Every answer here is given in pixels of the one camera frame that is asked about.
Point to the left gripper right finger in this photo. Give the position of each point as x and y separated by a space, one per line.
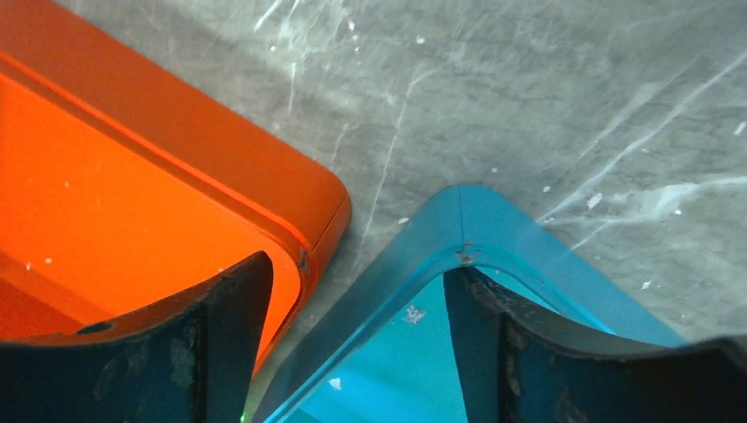
520 362

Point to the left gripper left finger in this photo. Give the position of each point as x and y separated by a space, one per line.
188 357

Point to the light blue tray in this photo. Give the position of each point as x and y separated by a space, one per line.
383 353

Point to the orange tray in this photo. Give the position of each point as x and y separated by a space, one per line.
121 184

